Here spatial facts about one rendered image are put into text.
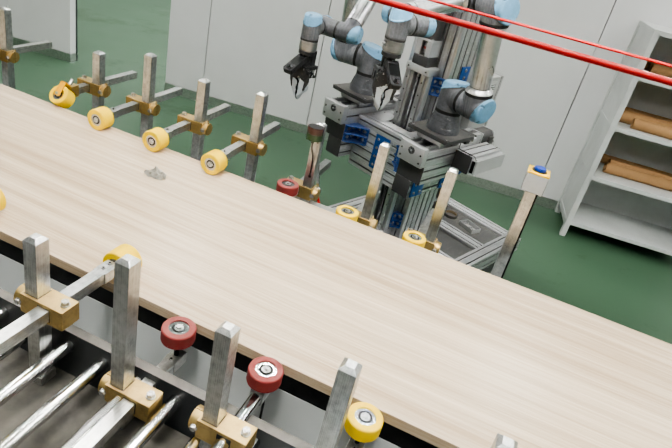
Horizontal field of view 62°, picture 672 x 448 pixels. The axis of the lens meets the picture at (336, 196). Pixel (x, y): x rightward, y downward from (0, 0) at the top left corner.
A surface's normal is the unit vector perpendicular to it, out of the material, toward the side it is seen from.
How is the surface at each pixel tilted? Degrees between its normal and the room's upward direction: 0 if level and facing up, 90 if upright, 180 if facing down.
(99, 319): 90
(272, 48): 90
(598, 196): 90
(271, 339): 0
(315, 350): 0
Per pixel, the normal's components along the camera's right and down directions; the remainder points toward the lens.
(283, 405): -0.36, 0.36
